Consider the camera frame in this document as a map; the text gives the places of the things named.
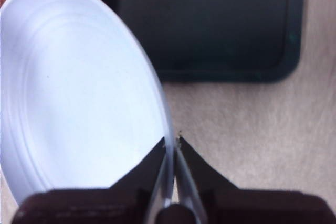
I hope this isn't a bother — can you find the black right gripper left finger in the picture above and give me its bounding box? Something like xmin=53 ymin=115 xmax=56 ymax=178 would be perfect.
xmin=12 ymin=137 xmax=166 ymax=224

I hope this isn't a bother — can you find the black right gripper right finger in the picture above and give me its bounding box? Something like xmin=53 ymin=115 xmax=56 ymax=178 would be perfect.
xmin=176 ymin=135 xmax=336 ymax=224

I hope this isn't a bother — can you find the blue round plate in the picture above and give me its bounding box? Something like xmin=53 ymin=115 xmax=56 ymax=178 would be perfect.
xmin=0 ymin=0 xmax=208 ymax=224

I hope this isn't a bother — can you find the black rectangular tray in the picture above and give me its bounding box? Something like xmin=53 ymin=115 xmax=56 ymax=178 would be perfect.
xmin=88 ymin=0 xmax=302 ymax=84

